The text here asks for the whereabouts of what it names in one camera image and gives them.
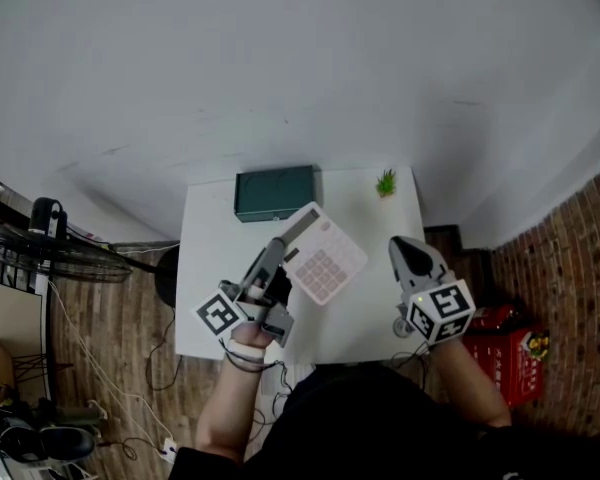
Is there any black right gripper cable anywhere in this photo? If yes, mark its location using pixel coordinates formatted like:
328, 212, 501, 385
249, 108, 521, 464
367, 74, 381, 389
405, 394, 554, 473
387, 342, 432, 394

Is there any black padded chair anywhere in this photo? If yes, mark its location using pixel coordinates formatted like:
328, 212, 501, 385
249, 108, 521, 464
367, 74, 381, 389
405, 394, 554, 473
38, 426, 98, 464

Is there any white power strip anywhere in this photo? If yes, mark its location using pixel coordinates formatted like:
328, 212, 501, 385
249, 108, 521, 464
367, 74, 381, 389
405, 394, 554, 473
159, 436, 179, 465

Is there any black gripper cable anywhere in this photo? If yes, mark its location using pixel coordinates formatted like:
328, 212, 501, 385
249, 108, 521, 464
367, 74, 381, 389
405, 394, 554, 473
387, 342, 432, 394
252, 360, 294, 422

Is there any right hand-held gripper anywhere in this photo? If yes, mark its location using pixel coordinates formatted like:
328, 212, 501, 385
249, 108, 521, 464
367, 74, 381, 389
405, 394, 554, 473
388, 235, 478, 346

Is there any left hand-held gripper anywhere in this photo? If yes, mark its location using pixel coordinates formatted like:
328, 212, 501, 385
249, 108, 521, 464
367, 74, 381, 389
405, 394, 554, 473
190, 237, 302, 348

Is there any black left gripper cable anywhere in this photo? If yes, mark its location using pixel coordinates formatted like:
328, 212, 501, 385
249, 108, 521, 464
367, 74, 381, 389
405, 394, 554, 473
252, 360, 294, 422

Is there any white wristband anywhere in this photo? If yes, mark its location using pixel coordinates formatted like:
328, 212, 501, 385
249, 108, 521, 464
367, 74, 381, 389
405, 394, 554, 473
224, 336, 270, 365

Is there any beige board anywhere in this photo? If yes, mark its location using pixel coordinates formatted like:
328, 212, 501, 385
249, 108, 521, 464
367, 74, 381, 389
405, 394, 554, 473
0, 276, 45, 404

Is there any small green potted plant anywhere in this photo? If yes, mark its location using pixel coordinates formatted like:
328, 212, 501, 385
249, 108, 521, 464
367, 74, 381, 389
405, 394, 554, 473
375, 168, 399, 200

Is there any dark green metal box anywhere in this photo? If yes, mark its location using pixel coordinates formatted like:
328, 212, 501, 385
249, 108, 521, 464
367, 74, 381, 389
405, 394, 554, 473
233, 164, 324, 225

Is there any black floor cable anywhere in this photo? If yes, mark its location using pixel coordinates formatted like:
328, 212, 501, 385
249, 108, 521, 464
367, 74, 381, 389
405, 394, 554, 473
145, 317, 184, 393

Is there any black standing fan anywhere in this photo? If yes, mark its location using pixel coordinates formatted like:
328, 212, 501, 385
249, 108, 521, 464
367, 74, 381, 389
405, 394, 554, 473
0, 196, 182, 310

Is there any white table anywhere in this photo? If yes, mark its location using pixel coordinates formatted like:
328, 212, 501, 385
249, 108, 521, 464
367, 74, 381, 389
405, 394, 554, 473
174, 164, 428, 367

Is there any red plastic crate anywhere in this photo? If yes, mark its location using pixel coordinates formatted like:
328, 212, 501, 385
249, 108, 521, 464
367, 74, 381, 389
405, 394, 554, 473
461, 304, 547, 409

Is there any person's black clothing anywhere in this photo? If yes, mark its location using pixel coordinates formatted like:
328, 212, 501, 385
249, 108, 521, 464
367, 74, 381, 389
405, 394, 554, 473
166, 361, 600, 480

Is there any white floor cable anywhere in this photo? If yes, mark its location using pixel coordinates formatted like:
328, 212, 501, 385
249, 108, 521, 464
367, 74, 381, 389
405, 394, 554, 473
46, 280, 171, 454

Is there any round grey table grommet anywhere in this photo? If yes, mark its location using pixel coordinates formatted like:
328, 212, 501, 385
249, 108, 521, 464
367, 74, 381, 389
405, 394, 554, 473
392, 314, 417, 340

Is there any person's left forearm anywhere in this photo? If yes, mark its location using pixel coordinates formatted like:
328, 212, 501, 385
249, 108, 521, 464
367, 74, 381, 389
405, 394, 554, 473
194, 352, 270, 465

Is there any person's left hand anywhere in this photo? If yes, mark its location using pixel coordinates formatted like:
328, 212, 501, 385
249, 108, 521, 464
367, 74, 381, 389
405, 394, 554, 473
229, 319, 277, 352

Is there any person's right forearm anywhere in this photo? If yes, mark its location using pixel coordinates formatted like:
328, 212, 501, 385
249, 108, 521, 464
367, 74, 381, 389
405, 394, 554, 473
431, 340, 513, 428

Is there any white pink-keyed calculator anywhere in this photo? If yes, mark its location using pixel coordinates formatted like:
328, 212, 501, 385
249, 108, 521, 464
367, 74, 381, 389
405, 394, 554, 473
279, 200, 370, 307

